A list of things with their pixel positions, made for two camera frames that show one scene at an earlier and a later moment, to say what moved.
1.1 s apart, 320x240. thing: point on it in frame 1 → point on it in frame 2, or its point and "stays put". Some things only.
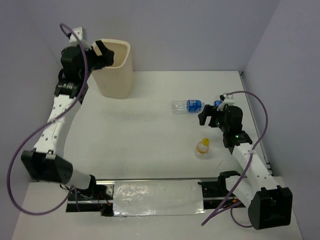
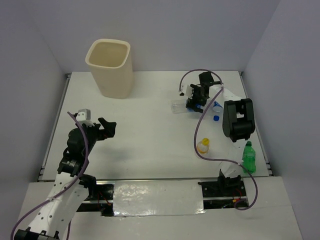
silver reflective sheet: x=157 y=197 stays put
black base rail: x=217 y=194 stays put
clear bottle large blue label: x=187 y=106 stays put
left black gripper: x=107 y=58 → x=109 y=131
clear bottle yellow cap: x=202 y=146 stays put
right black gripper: x=208 y=111 → x=192 y=103
